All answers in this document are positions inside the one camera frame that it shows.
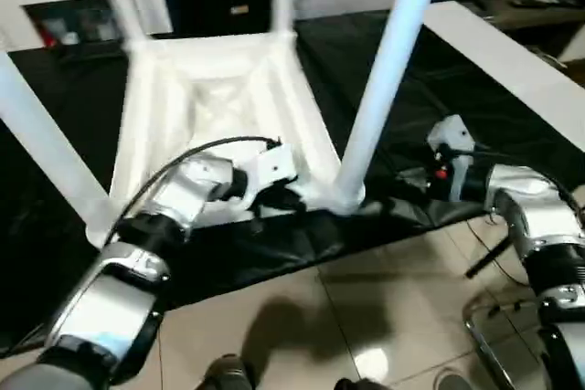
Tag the white plastic table top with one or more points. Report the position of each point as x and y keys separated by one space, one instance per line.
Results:
x=201 y=98

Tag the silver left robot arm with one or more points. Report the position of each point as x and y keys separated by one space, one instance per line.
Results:
x=155 y=226

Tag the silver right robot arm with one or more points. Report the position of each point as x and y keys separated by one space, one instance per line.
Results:
x=539 y=226

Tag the black work mat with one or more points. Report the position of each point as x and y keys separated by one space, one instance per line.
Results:
x=439 y=79

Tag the white sheet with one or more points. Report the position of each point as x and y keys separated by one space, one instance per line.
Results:
x=512 y=61

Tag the brown low bench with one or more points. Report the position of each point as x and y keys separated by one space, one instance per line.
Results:
x=512 y=6

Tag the small yellow label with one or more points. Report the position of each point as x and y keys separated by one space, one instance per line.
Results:
x=239 y=10

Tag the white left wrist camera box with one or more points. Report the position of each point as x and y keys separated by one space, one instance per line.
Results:
x=272 y=163

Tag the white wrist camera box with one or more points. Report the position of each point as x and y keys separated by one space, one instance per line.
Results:
x=272 y=163
x=450 y=139

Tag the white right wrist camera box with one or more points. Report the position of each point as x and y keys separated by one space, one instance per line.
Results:
x=450 y=139

